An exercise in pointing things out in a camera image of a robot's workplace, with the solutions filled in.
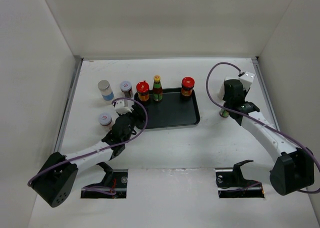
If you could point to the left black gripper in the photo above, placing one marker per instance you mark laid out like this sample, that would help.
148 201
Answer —
138 114

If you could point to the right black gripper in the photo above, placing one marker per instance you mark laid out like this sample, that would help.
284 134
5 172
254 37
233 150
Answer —
245 92

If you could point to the yellow cap sauce bottle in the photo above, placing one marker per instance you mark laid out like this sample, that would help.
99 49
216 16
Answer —
224 113
157 89

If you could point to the red lid chili jar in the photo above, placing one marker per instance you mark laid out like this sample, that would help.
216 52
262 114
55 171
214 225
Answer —
187 86
143 92

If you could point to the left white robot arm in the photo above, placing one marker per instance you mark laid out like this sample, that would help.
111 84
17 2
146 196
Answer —
55 179

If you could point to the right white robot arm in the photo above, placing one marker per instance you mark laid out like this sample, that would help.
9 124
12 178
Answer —
293 167

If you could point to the white lid dark jar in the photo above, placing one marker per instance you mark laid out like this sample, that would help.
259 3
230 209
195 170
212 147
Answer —
126 88

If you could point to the black plastic tray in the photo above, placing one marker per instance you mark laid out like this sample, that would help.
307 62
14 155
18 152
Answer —
173 110

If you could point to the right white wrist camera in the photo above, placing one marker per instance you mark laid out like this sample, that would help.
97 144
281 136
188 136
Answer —
246 78

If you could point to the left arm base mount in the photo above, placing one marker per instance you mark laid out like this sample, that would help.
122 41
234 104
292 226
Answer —
113 185

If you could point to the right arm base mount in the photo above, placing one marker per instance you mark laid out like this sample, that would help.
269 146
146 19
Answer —
232 184

